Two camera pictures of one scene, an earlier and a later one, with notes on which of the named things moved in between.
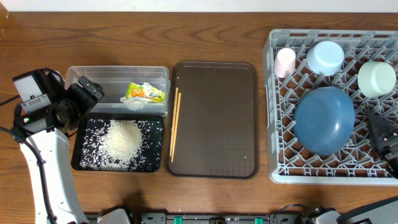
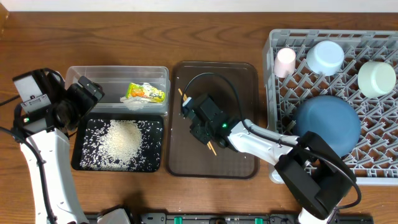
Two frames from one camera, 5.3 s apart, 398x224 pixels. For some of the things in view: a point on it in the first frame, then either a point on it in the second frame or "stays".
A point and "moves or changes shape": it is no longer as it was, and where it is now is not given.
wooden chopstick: [173, 121] to [208, 143]
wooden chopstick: [176, 125] to [212, 147]
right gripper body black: [392, 155] to [205, 133]
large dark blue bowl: [324, 120] moves or changes shape
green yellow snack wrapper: [145, 91] stays
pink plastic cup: [285, 62] stays
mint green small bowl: [375, 79] stays
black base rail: [209, 218] stays
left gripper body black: [78, 103] stays
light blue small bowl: [325, 58] stays
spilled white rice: [122, 145] stays
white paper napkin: [134, 103] stays
